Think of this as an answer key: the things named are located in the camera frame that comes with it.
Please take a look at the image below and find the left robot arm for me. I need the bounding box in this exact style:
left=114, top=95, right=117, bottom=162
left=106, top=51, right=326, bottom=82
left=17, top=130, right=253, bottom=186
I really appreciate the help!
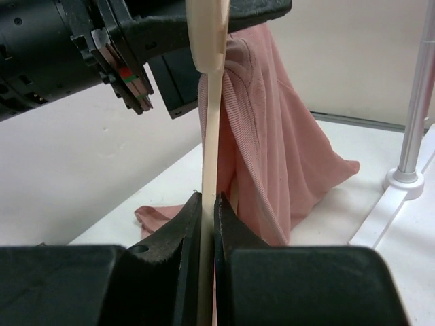
left=1, top=0, right=292, bottom=120

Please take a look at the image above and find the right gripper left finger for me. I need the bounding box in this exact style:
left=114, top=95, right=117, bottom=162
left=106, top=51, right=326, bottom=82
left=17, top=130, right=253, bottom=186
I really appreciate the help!
left=1, top=193, right=201, bottom=325

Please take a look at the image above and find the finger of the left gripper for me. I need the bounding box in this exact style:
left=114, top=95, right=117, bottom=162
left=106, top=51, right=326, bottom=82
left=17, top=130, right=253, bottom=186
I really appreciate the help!
left=228, top=0, right=292, bottom=33

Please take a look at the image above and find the white clothes rack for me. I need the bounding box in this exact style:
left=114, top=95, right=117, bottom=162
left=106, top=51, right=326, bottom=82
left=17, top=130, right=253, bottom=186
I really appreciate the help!
left=349, top=1, right=434, bottom=249

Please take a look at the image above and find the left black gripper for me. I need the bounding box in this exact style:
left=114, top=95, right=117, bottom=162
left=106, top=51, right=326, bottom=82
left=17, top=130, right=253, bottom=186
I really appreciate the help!
left=60, top=1, right=199, bottom=119

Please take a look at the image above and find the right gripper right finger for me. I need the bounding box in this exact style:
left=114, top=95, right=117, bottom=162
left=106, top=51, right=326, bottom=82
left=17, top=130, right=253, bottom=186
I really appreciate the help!
left=214, top=194, right=408, bottom=325

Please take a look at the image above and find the pink t shirt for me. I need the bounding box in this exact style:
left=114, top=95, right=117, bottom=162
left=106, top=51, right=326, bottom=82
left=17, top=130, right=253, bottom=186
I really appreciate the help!
left=134, top=23, right=361, bottom=247

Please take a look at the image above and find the beige plastic hanger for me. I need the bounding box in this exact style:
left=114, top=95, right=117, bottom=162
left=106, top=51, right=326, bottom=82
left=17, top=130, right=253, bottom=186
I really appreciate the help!
left=186, top=0, right=230, bottom=325

